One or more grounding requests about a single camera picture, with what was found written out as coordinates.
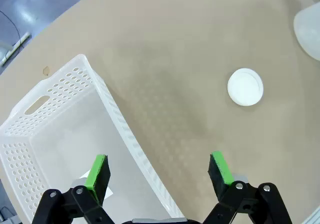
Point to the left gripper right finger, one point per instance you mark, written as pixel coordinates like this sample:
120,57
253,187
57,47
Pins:
220,174

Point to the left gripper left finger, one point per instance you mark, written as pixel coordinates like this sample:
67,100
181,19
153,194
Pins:
97,179

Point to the white round flask cap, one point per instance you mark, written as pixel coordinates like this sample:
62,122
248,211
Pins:
245,87

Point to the translucent plastic conical flask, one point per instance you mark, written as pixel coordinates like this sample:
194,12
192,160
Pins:
310,31

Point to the white paper label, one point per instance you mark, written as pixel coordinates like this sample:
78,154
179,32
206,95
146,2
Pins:
108,193

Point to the white perforated plastic basket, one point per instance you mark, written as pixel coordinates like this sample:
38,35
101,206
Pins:
62,134

